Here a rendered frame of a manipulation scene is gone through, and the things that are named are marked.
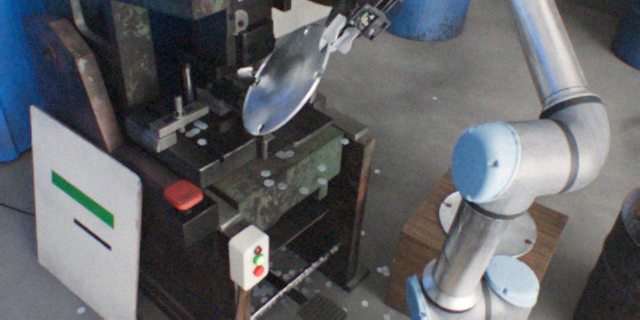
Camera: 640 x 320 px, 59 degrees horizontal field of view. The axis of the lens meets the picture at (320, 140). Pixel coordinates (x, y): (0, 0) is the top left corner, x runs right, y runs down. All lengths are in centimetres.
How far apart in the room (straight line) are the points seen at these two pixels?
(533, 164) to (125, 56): 101
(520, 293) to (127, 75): 104
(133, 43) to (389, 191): 128
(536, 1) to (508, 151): 32
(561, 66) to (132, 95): 103
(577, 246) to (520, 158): 156
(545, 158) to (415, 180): 160
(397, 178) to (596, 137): 158
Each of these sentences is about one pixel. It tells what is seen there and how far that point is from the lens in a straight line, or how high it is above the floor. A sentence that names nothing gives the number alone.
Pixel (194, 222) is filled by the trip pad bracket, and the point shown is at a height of 69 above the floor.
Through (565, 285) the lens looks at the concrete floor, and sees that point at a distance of 224.
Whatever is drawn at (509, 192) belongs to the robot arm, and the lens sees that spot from 87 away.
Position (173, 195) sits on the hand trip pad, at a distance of 119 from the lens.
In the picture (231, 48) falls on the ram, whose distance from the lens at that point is 133.
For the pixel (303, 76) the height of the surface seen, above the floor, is 93.
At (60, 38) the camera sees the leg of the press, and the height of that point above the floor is 87.
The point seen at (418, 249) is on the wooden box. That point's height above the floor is 31.
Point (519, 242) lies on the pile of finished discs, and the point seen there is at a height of 35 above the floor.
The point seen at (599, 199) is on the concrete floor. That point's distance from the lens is 266.
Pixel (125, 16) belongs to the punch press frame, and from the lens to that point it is 145.
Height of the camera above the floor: 156
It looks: 37 degrees down
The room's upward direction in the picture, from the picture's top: 4 degrees clockwise
